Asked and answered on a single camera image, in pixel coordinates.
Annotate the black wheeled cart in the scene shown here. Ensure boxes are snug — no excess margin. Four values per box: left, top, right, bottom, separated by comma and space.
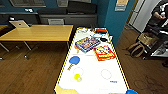
144, 26, 168, 62

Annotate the long wooden table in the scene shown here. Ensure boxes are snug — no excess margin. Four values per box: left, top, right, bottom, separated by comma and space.
0, 24, 74, 51

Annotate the orange red bowl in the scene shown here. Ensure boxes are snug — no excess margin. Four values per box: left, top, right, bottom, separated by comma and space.
95, 28, 108, 34

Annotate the white open laptop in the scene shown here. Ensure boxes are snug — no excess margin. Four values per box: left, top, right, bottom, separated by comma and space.
9, 19, 30, 29

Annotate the large framed interior window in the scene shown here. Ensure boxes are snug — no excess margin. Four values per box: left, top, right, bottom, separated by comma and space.
56, 0, 69, 8

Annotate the yellow game table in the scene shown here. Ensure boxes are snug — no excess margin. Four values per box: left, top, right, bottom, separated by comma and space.
53, 27, 131, 94

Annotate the small orange game piece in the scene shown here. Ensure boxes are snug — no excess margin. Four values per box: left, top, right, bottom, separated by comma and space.
74, 46, 80, 54

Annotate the blue plastic bowl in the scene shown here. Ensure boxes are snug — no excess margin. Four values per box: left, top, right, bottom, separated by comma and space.
93, 32, 104, 39
125, 88, 139, 94

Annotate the small black object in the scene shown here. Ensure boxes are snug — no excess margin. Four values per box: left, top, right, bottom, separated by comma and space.
99, 37, 110, 43

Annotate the dark grey bench sofa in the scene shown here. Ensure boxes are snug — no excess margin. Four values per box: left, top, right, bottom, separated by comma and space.
0, 1, 99, 26

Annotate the colourful board game box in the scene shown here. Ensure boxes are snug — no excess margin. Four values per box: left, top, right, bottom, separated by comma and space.
74, 36, 102, 53

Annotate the yellow wall sign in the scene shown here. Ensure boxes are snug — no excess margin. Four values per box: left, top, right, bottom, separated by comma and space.
114, 0, 129, 12

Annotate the open cardboard box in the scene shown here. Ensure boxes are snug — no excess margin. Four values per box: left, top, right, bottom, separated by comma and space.
138, 32, 159, 47

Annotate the brown black backpack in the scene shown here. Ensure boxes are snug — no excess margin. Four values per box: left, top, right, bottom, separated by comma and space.
126, 42, 147, 58

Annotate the pile of white items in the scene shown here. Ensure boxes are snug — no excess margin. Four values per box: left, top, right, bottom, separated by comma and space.
77, 28, 93, 36

